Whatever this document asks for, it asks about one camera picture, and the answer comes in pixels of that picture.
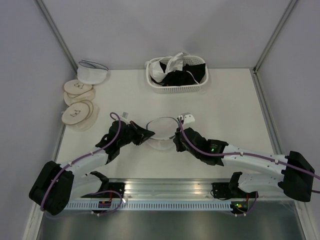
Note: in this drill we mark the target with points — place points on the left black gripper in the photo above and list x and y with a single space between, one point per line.
141 133

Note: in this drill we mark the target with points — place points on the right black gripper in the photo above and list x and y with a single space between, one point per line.
179 147

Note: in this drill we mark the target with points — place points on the white mesh laundry bag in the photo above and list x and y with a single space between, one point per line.
164 129

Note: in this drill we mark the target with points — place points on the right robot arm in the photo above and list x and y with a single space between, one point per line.
289 174

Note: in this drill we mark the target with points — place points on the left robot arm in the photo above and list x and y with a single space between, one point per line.
59 183

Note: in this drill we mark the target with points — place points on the white bra in basket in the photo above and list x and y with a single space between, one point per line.
157 73

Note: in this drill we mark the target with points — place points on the middle cream laundry bag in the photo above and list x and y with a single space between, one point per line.
73 98

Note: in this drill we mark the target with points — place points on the black bra in basket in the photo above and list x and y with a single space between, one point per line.
189 75

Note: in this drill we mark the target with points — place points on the spare white mesh bag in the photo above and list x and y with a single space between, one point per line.
91 72

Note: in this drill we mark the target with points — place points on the top cream laundry bag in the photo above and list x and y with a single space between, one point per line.
76 87

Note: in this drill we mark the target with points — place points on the white plastic basket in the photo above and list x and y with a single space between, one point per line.
190 60

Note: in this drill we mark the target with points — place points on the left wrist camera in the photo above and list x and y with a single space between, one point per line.
124 117

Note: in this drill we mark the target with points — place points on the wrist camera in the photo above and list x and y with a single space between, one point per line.
186 118
124 117

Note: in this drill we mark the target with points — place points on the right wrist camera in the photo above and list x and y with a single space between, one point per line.
186 118

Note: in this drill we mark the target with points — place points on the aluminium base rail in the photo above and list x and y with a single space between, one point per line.
151 189

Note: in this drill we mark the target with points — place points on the white slotted cable duct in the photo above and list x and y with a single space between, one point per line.
152 205

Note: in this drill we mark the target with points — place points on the left aluminium frame post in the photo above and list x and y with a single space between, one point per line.
56 33

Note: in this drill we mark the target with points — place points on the aluminium frame post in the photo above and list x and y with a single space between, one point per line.
277 30
56 33

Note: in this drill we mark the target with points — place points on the right aluminium frame post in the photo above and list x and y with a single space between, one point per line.
277 30

